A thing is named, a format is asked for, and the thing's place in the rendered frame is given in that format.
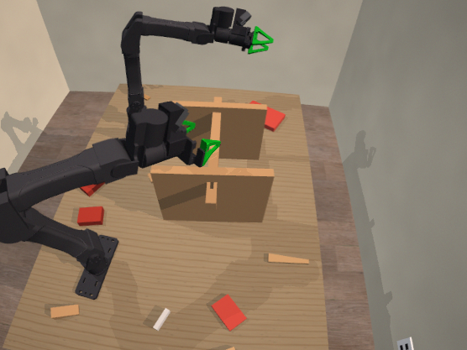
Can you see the brown wooden board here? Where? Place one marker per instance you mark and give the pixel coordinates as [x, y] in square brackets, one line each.
[242, 127]
[242, 193]

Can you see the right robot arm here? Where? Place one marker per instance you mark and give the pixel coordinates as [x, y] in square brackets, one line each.
[107, 161]

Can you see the orange rectangular block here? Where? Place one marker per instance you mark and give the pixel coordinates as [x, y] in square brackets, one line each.
[64, 311]

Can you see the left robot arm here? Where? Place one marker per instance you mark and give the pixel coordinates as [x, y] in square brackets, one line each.
[195, 32]

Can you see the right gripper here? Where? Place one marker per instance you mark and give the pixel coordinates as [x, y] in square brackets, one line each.
[187, 156]

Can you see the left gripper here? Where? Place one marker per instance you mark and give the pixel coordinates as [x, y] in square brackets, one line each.
[250, 40]

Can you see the small white rectangular block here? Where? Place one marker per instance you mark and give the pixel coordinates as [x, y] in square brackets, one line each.
[161, 320]

